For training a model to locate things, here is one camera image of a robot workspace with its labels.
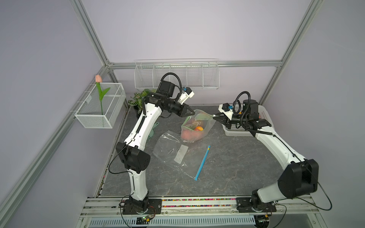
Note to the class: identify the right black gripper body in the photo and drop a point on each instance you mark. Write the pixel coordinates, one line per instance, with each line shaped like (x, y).
(240, 119)

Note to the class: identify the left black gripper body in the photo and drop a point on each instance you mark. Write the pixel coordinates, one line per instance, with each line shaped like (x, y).
(175, 107)

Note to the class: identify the green printed zip-top bag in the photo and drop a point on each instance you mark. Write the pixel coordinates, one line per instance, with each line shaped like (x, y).
(197, 126)

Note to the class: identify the pink peach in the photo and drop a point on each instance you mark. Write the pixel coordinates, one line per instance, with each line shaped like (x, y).
(189, 135)

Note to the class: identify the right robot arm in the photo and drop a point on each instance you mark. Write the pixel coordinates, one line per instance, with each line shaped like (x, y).
(300, 175)

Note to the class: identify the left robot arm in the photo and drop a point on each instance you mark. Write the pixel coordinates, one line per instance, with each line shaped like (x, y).
(170, 96)

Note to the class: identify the clear blue-zipper bag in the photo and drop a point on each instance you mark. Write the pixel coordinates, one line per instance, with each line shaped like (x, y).
(185, 157)

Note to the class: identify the white plastic perforated basket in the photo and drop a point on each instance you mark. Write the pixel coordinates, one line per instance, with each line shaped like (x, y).
(264, 118)

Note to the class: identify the green artificial plant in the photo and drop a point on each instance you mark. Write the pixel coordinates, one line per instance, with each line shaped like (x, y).
(136, 100)

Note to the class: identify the green hand brush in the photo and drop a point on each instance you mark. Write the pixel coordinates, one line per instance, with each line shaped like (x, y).
(152, 132)

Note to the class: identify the pink artificial tulip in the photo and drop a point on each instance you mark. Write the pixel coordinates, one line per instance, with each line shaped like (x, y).
(101, 92)

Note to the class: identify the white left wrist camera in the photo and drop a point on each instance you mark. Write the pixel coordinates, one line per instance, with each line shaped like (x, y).
(186, 94)

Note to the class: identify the white wire wall shelf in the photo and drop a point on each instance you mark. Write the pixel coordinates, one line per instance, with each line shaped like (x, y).
(193, 73)

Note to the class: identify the white mesh wall basket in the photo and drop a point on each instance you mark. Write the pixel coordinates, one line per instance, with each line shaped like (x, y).
(88, 111)

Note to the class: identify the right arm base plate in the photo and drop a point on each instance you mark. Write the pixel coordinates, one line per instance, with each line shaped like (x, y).
(253, 204)

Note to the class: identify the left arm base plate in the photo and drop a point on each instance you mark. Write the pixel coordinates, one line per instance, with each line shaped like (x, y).
(146, 206)

